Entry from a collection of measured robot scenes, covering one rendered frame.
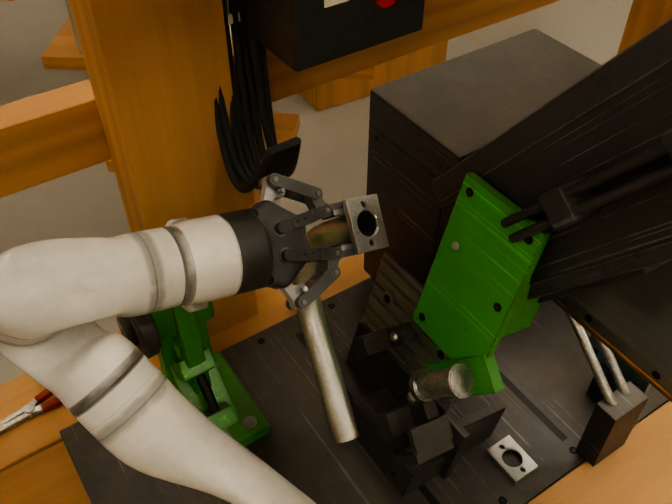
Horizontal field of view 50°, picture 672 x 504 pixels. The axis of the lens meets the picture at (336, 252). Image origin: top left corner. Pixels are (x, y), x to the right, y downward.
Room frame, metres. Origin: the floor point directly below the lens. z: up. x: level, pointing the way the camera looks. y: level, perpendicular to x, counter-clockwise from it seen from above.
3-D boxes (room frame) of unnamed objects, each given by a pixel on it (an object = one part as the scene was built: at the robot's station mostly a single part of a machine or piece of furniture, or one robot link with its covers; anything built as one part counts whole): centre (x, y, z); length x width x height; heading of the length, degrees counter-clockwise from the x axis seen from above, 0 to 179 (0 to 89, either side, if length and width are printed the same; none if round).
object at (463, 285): (0.56, -0.18, 1.17); 0.13 x 0.12 x 0.20; 124
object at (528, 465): (0.48, -0.23, 0.90); 0.06 x 0.04 x 0.01; 33
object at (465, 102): (0.83, -0.22, 1.07); 0.30 x 0.18 x 0.34; 124
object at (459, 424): (0.57, -0.12, 0.92); 0.22 x 0.11 x 0.11; 34
